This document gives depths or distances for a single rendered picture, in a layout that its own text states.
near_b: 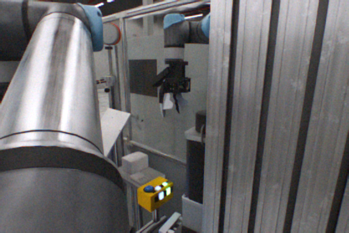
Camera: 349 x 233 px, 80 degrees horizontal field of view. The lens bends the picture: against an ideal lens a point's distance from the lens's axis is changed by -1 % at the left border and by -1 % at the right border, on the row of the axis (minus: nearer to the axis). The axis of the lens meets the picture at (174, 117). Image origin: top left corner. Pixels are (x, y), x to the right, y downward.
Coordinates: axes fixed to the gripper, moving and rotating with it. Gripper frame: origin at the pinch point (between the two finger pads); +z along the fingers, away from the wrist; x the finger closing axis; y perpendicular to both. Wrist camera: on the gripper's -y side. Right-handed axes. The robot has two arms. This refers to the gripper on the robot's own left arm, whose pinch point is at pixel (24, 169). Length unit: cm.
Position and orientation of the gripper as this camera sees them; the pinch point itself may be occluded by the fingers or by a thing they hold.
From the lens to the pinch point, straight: 61.0
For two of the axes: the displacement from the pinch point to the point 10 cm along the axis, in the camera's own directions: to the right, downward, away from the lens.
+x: 6.5, -2.0, 7.4
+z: 0.0, 9.7, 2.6
